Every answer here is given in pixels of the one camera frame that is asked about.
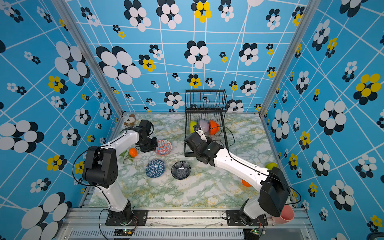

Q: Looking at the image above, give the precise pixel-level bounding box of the right circuit board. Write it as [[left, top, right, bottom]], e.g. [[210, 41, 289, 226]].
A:
[[243, 229, 260, 240]]

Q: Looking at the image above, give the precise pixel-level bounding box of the black patterned bowl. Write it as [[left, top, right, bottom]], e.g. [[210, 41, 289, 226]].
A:
[[171, 161, 192, 180]]

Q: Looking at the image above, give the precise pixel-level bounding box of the black wire dish rack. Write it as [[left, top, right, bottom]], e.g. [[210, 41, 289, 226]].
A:
[[185, 90, 229, 148]]

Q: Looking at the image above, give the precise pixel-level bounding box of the blue patterned bowl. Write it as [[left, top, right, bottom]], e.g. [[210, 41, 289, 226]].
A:
[[146, 159, 166, 179]]

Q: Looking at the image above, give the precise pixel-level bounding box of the small plush toy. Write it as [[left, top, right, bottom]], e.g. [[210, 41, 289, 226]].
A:
[[124, 114, 136, 127]]

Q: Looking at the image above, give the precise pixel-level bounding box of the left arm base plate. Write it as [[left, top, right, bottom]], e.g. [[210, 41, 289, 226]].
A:
[[105, 210, 148, 226]]

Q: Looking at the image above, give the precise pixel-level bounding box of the orange plastic bowl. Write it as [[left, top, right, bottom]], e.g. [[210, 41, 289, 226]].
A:
[[209, 120, 220, 136]]

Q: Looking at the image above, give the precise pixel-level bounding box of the lime green bowl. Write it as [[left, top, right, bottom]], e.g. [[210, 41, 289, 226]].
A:
[[190, 121, 197, 133]]

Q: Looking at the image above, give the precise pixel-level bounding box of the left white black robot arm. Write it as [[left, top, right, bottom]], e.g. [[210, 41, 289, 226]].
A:
[[83, 120, 158, 225]]

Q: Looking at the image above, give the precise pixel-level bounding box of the green mango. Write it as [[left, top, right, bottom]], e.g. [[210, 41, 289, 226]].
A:
[[266, 163, 279, 170]]

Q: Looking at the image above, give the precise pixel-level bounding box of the red white patterned bowl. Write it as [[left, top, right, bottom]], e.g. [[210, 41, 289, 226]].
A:
[[155, 140, 173, 156]]

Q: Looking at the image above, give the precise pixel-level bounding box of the orange fruit right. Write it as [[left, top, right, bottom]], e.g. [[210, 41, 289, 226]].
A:
[[242, 180, 252, 188]]

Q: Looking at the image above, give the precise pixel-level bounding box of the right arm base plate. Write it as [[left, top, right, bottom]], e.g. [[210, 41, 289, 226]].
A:
[[225, 210, 268, 227]]

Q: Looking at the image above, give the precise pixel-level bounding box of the pink plastic cup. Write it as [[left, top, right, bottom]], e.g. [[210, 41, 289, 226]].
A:
[[272, 205, 295, 224]]

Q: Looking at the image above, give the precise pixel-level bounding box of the left circuit board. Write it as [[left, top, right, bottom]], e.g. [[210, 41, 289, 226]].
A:
[[114, 229, 135, 237]]

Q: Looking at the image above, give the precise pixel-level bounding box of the circuit board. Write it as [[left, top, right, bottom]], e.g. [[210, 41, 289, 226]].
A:
[[243, 229, 260, 240], [114, 229, 135, 237]]

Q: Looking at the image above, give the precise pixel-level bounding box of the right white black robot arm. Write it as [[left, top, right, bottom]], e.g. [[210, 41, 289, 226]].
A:
[[185, 130, 291, 226]]

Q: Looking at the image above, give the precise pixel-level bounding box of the lilac plastic bowl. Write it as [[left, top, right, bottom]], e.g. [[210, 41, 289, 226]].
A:
[[199, 119, 210, 134]]

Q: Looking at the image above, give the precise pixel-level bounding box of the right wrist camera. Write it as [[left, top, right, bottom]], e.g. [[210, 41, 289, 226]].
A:
[[194, 125, 207, 142]]

